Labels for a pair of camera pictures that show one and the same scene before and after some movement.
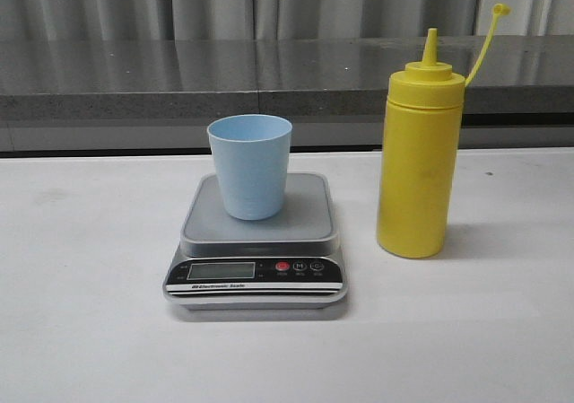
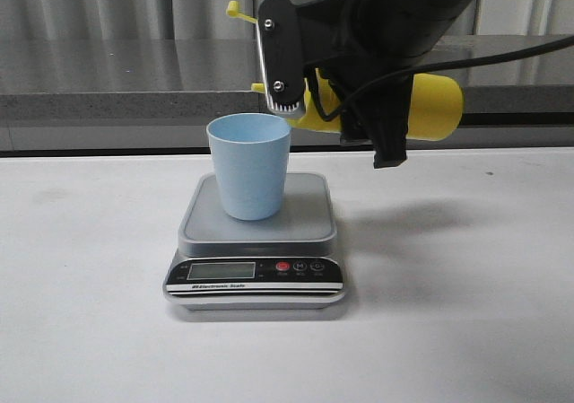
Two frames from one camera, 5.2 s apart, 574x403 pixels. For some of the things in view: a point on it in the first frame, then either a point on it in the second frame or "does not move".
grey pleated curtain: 282,5 does not move
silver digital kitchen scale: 290,261 does not move
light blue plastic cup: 251,154 does not move
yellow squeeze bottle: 420,145 -> 437,103
